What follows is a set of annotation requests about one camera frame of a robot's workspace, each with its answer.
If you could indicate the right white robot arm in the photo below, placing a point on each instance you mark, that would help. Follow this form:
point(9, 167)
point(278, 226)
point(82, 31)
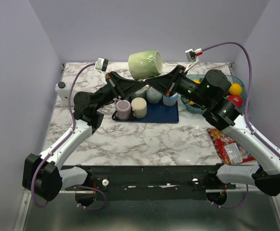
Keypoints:
point(225, 116)

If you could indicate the red snack bag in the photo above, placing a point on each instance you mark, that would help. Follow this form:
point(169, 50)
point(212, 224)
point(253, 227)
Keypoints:
point(228, 149)

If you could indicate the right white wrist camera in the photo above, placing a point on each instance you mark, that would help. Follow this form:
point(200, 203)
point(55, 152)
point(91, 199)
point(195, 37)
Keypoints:
point(192, 57)

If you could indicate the teal plastic fruit basket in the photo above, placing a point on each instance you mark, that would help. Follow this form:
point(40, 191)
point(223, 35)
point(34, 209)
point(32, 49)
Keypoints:
point(197, 110)

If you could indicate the cream textured mug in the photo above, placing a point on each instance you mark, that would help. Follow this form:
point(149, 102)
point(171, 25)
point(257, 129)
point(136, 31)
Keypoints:
point(139, 106)

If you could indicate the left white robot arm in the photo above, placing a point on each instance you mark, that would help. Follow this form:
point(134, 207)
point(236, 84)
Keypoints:
point(43, 174)

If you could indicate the orange toy orange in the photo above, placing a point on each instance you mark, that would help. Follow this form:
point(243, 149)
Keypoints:
point(235, 89)

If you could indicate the dark blue tray mat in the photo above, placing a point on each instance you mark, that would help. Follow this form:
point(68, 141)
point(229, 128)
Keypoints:
point(156, 113)

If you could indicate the blue white mug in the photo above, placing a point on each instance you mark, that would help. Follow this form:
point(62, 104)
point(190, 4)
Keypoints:
point(170, 101)

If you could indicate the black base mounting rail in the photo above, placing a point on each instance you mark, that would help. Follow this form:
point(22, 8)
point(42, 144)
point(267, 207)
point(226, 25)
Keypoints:
point(135, 183)

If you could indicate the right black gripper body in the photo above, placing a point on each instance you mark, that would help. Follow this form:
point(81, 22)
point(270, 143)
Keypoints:
point(183, 86)

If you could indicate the grey-blue round mug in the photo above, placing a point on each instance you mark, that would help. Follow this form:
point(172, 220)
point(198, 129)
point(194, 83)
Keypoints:
point(153, 96)

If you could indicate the light green mug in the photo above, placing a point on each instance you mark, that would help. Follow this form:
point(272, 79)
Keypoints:
point(145, 64)

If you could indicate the red toy dragon fruit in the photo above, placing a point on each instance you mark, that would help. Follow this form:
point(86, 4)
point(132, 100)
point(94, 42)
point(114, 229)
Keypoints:
point(236, 100)

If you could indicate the lilac mug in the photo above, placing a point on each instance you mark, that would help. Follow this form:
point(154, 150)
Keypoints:
point(122, 110)

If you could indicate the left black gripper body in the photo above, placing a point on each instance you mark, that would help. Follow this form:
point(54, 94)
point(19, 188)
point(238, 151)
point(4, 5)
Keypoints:
point(113, 89)

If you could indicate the blue mug tan rim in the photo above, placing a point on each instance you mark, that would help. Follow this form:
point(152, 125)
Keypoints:
point(141, 93)

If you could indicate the white bottle black cap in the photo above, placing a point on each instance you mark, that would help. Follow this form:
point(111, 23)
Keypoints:
point(63, 89)

